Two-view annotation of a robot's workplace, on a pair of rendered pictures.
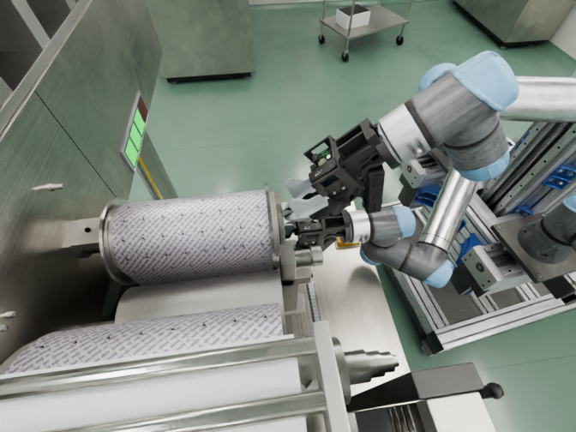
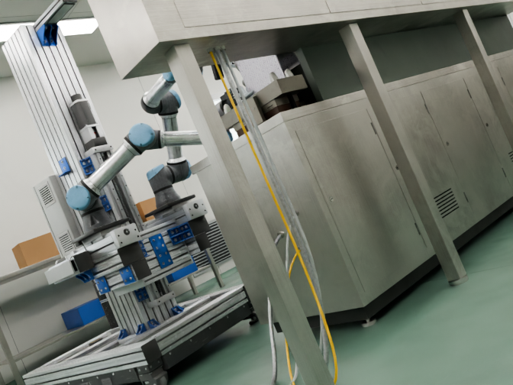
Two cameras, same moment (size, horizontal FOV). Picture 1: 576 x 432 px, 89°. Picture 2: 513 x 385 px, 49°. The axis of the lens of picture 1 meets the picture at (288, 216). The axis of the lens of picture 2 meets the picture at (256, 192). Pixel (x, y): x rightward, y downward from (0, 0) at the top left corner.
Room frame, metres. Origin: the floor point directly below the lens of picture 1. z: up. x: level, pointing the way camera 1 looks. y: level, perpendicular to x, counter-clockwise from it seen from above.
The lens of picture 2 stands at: (1.92, 2.05, 0.60)
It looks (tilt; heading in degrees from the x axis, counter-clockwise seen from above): 1 degrees up; 235
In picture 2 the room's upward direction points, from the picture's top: 23 degrees counter-clockwise
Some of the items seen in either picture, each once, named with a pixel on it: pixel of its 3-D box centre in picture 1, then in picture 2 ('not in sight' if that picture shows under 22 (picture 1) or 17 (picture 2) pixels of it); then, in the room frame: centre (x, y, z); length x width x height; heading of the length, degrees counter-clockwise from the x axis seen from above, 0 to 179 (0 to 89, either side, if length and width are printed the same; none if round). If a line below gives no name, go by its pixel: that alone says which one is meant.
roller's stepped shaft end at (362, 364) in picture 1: (369, 364); not in sight; (0.05, -0.09, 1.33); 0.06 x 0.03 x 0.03; 98
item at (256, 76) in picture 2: not in sight; (264, 79); (0.33, 0.16, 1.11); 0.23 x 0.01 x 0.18; 98
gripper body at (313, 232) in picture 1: (321, 229); (233, 99); (0.36, -0.08, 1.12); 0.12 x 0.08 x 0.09; 98
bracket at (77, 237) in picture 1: (86, 232); not in sight; (0.25, 0.32, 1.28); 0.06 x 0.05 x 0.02; 98
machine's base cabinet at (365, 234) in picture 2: not in sight; (421, 169); (-0.65, -0.04, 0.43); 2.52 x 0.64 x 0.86; 8
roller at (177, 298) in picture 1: (208, 313); not in sight; (0.15, 0.14, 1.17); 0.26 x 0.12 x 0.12; 98
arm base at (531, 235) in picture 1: (552, 236); (166, 196); (0.50, -0.86, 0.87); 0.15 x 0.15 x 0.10
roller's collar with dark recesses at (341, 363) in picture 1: (314, 373); not in sight; (0.04, -0.03, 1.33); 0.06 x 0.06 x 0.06; 8
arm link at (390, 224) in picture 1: (387, 224); not in sight; (0.38, -0.23, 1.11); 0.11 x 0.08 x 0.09; 98
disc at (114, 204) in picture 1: (124, 240); not in sight; (0.25, 0.28, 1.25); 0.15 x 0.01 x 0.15; 8
